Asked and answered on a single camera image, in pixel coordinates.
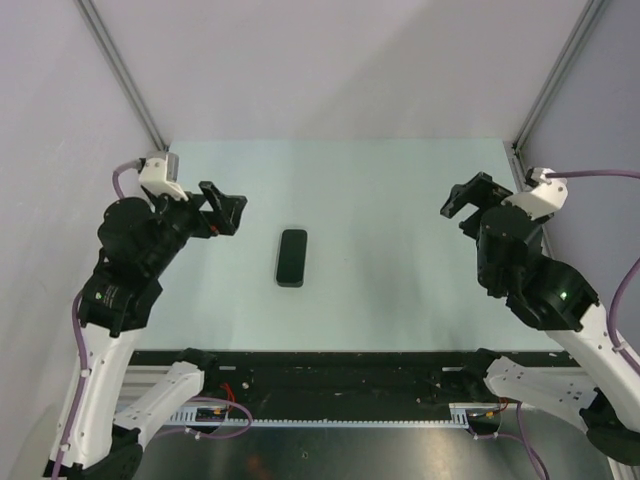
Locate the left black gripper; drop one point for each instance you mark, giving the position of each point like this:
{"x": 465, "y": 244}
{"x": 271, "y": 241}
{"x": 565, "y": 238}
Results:
{"x": 224, "y": 217}

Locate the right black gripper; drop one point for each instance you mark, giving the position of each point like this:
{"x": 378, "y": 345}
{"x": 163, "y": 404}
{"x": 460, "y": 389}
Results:
{"x": 489, "y": 191}

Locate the black glasses case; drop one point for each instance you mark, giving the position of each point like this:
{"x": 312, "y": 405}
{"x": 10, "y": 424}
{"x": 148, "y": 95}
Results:
{"x": 291, "y": 259}

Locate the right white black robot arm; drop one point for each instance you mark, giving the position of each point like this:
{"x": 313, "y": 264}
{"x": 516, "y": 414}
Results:
{"x": 552, "y": 297}

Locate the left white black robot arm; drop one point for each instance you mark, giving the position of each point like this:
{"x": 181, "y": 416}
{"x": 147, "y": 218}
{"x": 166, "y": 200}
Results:
{"x": 139, "y": 239}

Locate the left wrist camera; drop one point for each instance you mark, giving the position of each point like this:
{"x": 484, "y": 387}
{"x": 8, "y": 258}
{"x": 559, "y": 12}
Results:
{"x": 159, "y": 176}

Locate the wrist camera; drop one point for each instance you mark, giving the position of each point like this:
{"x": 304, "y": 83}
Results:
{"x": 545, "y": 195}
{"x": 159, "y": 176}

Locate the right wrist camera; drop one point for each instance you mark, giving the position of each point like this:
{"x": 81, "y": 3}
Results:
{"x": 545, "y": 195}

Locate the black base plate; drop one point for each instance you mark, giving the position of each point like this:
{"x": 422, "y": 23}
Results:
{"x": 349, "y": 387}

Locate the white cable duct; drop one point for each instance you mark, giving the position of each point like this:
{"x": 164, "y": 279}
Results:
{"x": 456, "y": 416}

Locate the aluminium rail frame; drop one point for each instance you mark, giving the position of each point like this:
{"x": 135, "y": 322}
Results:
{"x": 385, "y": 272}

